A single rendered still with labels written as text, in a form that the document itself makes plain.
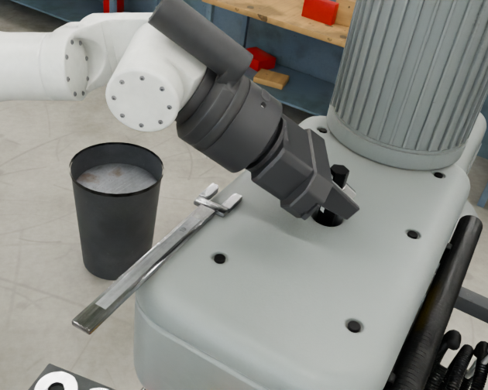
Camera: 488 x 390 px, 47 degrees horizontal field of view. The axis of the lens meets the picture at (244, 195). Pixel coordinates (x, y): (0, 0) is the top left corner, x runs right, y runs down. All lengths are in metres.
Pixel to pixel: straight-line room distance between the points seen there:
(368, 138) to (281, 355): 0.36
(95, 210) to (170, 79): 2.38
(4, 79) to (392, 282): 0.42
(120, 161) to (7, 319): 0.99
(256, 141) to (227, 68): 0.07
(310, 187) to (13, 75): 0.30
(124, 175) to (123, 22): 2.53
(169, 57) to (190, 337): 0.25
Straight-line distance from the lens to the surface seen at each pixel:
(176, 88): 0.49
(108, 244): 2.99
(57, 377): 1.37
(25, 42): 0.57
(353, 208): 0.62
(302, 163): 0.55
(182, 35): 0.51
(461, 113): 0.77
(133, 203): 2.81
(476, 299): 1.03
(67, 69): 0.56
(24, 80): 0.57
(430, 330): 0.68
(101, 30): 0.59
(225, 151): 0.54
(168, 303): 0.52
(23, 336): 2.99
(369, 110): 0.75
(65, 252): 3.37
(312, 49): 5.32
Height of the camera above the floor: 2.27
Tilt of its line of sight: 36 degrees down
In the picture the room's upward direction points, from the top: 9 degrees clockwise
